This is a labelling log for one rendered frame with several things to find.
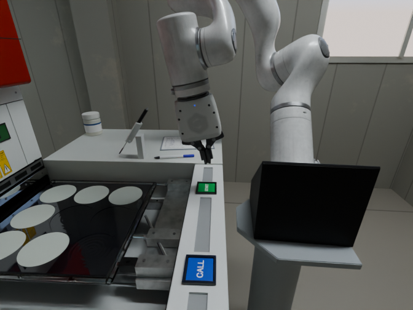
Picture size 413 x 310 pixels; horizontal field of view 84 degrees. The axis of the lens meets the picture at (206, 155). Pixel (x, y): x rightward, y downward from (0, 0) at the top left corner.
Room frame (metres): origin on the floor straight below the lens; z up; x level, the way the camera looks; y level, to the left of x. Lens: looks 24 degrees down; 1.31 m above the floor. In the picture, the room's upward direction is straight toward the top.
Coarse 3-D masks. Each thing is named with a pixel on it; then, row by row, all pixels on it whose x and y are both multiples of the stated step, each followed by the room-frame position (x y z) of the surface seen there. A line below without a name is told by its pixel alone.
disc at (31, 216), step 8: (32, 208) 0.53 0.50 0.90; (40, 208) 0.53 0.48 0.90; (48, 208) 0.53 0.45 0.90; (16, 216) 0.50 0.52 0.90; (24, 216) 0.50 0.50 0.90; (32, 216) 0.50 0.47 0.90; (40, 216) 0.50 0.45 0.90; (48, 216) 0.50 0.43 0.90; (16, 224) 0.47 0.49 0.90; (24, 224) 0.47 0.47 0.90; (32, 224) 0.47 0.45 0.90
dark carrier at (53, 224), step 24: (144, 192) 0.61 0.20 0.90; (72, 216) 0.50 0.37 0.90; (96, 216) 0.50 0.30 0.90; (120, 216) 0.50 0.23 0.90; (72, 240) 0.41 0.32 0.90; (96, 240) 0.41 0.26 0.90; (120, 240) 0.41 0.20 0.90; (0, 264) 0.34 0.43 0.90; (48, 264) 0.34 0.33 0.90; (72, 264) 0.34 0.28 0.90; (96, 264) 0.34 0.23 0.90
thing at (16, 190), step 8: (40, 168) 0.70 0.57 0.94; (32, 176) 0.64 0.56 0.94; (40, 176) 0.67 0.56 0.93; (48, 176) 0.71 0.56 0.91; (16, 184) 0.59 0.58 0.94; (24, 184) 0.61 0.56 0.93; (32, 184) 0.63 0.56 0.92; (48, 184) 0.70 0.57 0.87; (8, 192) 0.55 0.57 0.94; (16, 192) 0.57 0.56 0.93; (0, 200) 0.52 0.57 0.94; (8, 200) 0.54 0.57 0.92; (8, 216) 0.53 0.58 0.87
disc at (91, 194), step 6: (90, 186) 0.65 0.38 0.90; (96, 186) 0.65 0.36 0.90; (102, 186) 0.65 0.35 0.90; (78, 192) 0.61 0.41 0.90; (84, 192) 0.61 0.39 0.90; (90, 192) 0.61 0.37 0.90; (96, 192) 0.61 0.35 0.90; (102, 192) 0.61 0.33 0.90; (108, 192) 0.61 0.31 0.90; (78, 198) 0.58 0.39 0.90; (84, 198) 0.58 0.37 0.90; (90, 198) 0.58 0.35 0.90; (96, 198) 0.58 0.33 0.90; (102, 198) 0.58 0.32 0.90
